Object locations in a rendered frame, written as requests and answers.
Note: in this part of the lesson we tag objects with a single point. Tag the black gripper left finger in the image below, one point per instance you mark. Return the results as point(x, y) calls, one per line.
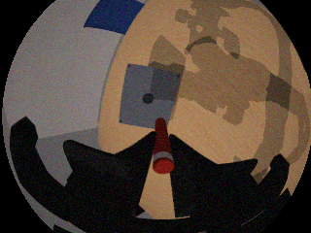
point(127, 169)

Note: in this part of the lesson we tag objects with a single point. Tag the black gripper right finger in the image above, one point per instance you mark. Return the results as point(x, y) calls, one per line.
point(195, 177)

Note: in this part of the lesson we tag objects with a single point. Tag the dark red peg with grey band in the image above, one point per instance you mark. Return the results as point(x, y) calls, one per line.
point(163, 161)

